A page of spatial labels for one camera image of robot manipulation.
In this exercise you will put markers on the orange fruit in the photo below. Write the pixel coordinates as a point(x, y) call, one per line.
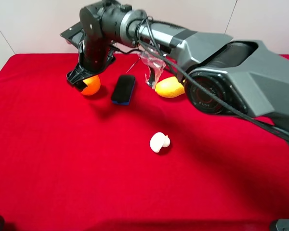
point(93, 85)

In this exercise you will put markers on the black blue board eraser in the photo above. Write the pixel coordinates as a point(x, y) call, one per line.
point(123, 90)

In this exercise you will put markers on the yellow mango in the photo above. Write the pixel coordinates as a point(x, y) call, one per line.
point(169, 88)

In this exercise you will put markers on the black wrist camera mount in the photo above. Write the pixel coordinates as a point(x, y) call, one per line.
point(74, 35)

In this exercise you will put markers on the white toy duck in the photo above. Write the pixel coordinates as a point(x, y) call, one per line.
point(159, 141)

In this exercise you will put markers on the black base corner right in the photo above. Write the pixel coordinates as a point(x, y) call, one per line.
point(279, 225)

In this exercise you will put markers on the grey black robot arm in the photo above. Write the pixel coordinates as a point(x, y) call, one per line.
point(221, 76)

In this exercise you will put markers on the red table cloth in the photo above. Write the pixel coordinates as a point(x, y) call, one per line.
point(75, 163)

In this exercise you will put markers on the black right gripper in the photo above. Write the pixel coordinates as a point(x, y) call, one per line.
point(95, 58)

